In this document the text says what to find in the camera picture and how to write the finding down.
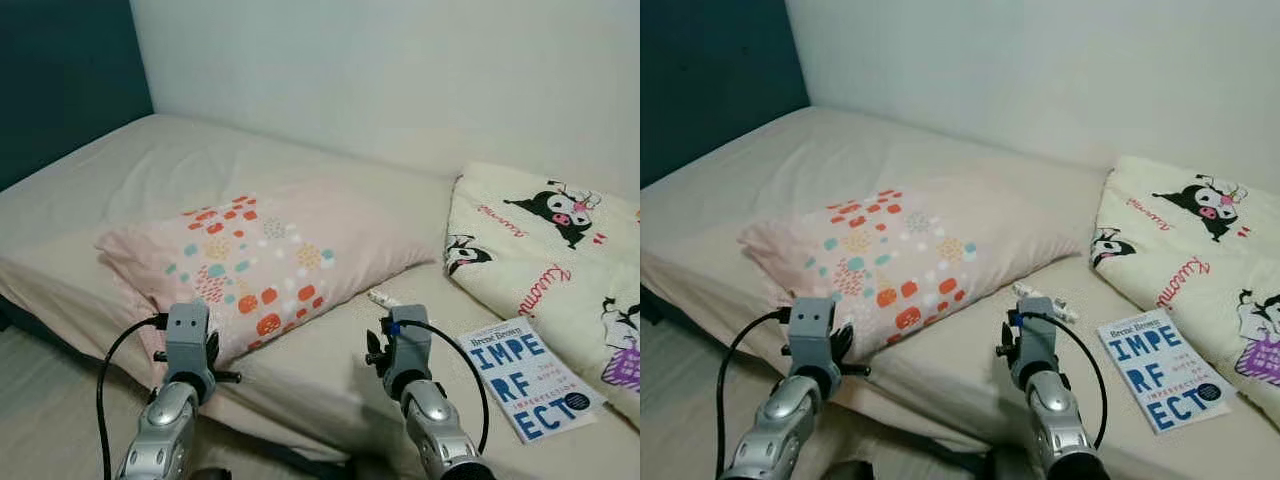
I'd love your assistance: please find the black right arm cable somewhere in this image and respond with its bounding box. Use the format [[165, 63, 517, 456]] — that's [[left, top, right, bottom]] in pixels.
[[1012, 310, 1110, 452], [385, 315, 492, 457]]

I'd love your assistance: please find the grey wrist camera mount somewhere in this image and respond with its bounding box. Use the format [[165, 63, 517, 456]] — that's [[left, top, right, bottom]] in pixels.
[[787, 296, 840, 397], [385, 305, 434, 402], [163, 303, 214, 402], [1010, 296, 1060, 392]]

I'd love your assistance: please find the pink spotted pillow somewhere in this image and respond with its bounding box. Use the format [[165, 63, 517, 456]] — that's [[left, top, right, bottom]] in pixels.
[[738, 185, 1087, 362], [95, 193, 439, 367]]

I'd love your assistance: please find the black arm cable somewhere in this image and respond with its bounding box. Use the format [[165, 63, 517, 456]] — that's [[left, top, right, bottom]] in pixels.
[[385, 315, 492, 457], [717, 307, 796, 480], [96, 313, 169, 480], [1012, 310, 1110, 452]]

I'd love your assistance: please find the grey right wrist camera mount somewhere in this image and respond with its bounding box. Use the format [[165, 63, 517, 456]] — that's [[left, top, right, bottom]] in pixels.
[[385, 305, 434, 402], [1010, 296, 1060, 392]]

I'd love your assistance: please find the white book with blue letters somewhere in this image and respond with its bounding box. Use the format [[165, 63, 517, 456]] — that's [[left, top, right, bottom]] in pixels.
[[1096, 307, 1239, 435], [456, 317, 607, 445]]

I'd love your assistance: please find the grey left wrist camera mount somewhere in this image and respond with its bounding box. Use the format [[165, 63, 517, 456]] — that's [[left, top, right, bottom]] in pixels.
[[787, 296, 840, 397], [163, 303, 214, 402]]

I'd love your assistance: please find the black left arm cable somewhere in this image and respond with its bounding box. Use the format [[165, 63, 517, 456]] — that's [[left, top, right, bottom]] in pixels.
[[717, 307, 796, 480], [96, 313, 169, 480]]

